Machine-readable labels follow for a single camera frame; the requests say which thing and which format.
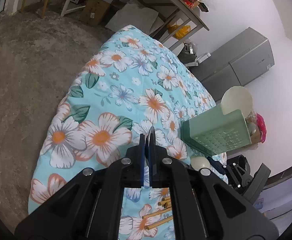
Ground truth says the green plastic utensil holder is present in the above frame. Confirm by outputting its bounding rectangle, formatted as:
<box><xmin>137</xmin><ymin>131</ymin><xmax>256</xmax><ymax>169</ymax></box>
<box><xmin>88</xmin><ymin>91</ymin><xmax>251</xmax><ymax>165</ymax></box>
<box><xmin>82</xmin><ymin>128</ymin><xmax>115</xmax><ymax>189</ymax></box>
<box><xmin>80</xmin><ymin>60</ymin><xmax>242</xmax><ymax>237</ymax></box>
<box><xmin>180</xmin><ymin>105</ymin><xmax>251</xmax><ymax>157</ymax></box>

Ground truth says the grey refrigerator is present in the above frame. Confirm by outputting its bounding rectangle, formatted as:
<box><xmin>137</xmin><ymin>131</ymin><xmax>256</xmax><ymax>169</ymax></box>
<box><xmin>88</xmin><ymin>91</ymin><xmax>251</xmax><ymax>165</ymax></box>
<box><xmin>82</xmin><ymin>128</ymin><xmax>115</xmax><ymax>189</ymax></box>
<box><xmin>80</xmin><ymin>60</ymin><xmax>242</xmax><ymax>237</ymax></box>
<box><xmin>190</xmin><ymin>27</ymin><xmax>275</xmax><ymax>101</ymax></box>

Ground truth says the pink plastic bag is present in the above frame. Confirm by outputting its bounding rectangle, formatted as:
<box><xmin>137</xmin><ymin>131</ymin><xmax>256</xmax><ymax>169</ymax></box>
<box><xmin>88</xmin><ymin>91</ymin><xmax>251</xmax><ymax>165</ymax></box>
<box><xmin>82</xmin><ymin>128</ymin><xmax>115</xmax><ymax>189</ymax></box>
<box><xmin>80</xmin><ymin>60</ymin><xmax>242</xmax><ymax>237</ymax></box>
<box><xmin>256</xmin><ymin>113</ymin><xmax>267</xmax><ymax>143</ymax></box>

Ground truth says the wooden chopstick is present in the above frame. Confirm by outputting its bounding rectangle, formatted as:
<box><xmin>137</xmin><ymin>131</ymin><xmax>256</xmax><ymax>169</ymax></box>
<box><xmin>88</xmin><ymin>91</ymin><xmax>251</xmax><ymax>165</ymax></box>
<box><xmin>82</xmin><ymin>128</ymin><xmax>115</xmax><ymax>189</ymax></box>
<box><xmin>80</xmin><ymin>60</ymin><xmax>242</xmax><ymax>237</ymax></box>
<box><xmin>144</xmin><ymin>216</ymin><xmax>173</xmax><ymax>230</ymax></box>
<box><xmin>142</xmin><ymin>207</ymin><xmax>172</xmax><ymax>219</ymax></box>
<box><xmin>158</xmin><ymin>197</ymin><xmax>170</xmax><ymax>206</ymax></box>

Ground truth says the white ceramic spoon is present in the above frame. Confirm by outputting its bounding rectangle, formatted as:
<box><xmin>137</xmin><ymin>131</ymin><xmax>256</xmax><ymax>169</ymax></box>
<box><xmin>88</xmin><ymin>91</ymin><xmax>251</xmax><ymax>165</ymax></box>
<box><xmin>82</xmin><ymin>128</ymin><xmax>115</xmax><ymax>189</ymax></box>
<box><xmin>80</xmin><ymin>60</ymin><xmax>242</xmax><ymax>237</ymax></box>
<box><xmin>190</xmin><ymin>156</ymin><xmax>211</xmax><ymax>171</ymax></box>

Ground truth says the cardboard box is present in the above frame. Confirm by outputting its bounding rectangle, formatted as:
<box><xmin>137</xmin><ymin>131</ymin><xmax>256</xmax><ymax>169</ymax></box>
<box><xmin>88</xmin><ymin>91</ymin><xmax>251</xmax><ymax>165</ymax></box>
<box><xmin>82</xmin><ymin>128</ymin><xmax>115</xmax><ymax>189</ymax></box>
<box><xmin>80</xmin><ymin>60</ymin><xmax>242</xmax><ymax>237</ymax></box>
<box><xmin>79</xmin><ymin>0</ymin><xmax>111</xmax><ymax>26</ymax></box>

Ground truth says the floral blue tablecloth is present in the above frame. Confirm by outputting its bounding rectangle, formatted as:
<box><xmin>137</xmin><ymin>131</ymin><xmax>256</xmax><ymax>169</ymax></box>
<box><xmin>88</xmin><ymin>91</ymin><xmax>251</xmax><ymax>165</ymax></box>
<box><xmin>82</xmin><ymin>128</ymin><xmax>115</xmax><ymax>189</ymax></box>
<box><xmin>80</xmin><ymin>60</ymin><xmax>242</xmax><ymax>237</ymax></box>
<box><xmin>28</xmin><ymin>24</ymin><xmax>229</xmax><ymax>240</ymax></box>

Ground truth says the grey metal table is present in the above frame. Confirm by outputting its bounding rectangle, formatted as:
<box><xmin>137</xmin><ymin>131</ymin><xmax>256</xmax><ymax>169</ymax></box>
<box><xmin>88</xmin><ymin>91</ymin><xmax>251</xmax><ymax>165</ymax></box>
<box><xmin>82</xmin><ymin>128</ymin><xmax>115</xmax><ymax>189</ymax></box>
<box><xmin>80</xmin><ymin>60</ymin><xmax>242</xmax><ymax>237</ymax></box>
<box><xmin>138</xmin><ymin>0</ymin><xmax>209</xmax><ymax>51</ymax></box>

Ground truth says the cream round spatula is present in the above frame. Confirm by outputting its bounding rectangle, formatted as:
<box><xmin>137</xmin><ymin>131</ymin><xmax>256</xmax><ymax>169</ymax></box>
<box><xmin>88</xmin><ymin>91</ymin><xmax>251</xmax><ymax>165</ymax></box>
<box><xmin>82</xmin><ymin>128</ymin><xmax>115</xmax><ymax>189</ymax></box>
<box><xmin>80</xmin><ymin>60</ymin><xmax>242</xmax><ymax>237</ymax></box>
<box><xmin>220</xmin><ymin>86</ymin><xmax>253</xmax><ymax>118</ymax></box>

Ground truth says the yellow plastic bag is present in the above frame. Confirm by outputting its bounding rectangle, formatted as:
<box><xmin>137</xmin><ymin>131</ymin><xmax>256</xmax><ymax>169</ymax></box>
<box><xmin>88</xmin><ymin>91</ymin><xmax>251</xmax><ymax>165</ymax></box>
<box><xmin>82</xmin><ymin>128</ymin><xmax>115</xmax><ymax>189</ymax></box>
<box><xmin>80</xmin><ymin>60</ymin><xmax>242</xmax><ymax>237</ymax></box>
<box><xmin>168</xmin><ymin>24</ymin><xmax>191</xmax><ymax>40</ymax></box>

